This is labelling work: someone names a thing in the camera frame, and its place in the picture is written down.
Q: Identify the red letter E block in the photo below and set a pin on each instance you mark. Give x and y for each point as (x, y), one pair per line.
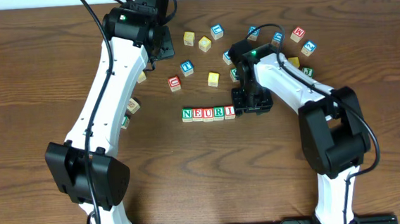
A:
(197, 114)

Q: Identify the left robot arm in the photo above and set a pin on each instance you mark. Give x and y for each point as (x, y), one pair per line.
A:
(85, 167)

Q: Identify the blue number 2 block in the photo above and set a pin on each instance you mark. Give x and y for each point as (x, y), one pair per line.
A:
(308, 48)

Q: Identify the green letter N block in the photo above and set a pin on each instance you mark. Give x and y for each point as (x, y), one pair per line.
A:
(187, 115)

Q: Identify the pineapple B wooden block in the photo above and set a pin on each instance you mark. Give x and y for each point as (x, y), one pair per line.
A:
(133, 106)

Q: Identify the green letter J block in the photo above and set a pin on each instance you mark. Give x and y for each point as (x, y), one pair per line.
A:
(308, 71)

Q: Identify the yellow block back row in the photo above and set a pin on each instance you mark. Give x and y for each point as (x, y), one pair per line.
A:
(188, 38)

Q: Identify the green letter R block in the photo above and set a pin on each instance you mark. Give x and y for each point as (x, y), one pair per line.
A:
(218, 113)

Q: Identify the red letter M block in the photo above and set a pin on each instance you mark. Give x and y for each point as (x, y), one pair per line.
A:
(297, 34)

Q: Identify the red letter I block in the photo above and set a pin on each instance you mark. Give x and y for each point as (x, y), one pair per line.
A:
(229, 112)

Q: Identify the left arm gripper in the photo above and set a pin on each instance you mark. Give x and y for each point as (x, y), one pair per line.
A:
(164, 44)

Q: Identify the yellow block with animal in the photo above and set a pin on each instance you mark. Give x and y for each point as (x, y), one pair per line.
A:
(204, 44)

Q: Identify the yellow letter O block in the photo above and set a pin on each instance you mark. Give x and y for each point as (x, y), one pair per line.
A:
(142, 77)

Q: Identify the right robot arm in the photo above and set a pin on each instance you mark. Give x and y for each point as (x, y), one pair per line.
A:
(334, 136)

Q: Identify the green letter B block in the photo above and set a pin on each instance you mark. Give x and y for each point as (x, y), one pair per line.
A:
(233, 75)

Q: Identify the blue letter P block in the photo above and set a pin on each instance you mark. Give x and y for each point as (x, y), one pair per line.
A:
(226, 58)

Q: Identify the red letter U block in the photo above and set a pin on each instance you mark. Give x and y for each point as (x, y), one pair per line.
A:
(174, 83)

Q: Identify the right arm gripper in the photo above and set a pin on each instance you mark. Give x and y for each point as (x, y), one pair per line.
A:
(251, 105)

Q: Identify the blue letter T block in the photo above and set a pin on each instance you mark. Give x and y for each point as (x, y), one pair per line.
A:
(187, 68)

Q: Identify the blue letter D block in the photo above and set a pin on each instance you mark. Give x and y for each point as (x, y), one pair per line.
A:
(253, 33)

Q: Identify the blue letter L block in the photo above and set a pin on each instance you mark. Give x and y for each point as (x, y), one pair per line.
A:
(217, 31)

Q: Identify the yellow letter S block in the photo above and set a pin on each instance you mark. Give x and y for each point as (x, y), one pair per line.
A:
(213, 79)

